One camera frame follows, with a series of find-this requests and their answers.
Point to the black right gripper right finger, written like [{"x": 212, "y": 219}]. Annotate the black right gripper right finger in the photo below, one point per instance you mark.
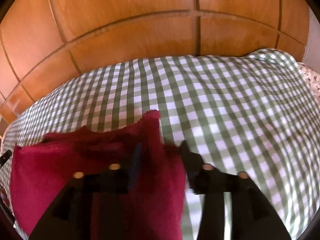
[{"x": 253, "y": 216}]

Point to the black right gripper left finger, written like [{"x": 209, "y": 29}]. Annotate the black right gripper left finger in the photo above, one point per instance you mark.
[{"x": 91, "y": 200}]

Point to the dark red embroidered sweater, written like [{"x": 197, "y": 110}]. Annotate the dark red embroidered sweater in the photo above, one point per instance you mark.
[{"x": 152, "y": 208}]

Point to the green white checkered bedspread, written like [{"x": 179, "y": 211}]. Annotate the green white checkered bedspread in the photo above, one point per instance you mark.
[{"x": 255, "y": 113}]

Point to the floral patterned bed sheet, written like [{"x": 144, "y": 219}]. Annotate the floral patterned bed sheet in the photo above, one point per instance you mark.
[{"x": 312, "y": 79}]

